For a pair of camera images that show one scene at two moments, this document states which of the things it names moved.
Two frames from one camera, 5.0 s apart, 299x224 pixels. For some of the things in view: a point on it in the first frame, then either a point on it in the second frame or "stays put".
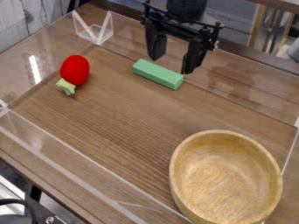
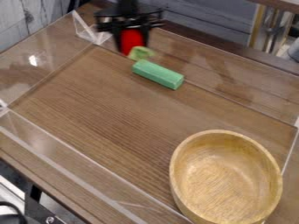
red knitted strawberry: x=73 y=73 to x=132 y=37
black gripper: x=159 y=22 to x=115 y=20
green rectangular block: x=163 y=76 stays put
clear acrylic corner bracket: x=93 y=33 stays put
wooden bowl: x=224 y=180 stays put
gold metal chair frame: x=272 y=25 stays put
